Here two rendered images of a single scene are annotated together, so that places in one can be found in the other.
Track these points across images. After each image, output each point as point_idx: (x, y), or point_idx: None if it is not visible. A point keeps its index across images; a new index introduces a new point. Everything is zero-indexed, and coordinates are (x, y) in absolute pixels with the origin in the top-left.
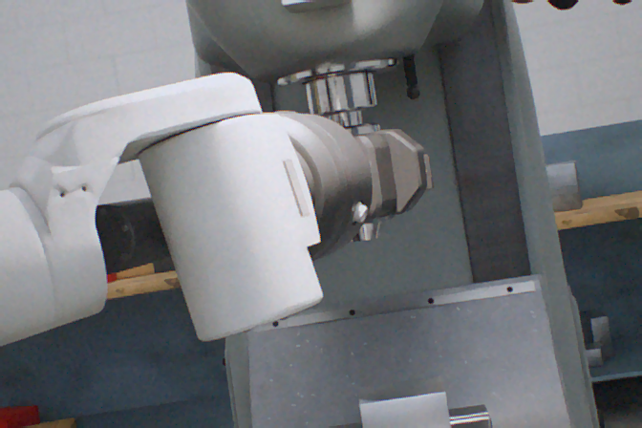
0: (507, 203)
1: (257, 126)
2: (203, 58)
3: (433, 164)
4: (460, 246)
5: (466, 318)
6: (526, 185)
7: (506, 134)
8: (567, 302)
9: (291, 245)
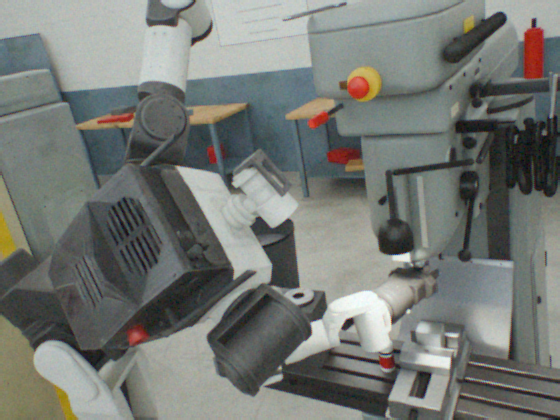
0: (504, 236)
1: (375, 311)
2: None
3: (478, 218)
4: (485, 245)
5: (482, 270)
6: (513, 231)
7: (507, 214)
8: (527, 267)
9: (381, 336)
